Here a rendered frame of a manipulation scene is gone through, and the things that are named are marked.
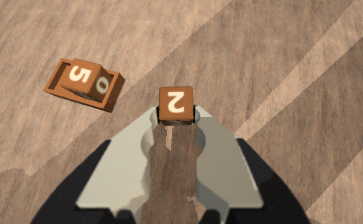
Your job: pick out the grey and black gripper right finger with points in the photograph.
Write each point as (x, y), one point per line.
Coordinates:
(233, 179)

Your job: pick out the brown rectangular tray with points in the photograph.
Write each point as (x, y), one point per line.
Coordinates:
(53, 87)

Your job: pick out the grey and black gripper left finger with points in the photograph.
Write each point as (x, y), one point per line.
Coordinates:
(113, 177)

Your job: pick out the brown number cube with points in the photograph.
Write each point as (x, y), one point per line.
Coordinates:
(87, 79)
(176, 105)

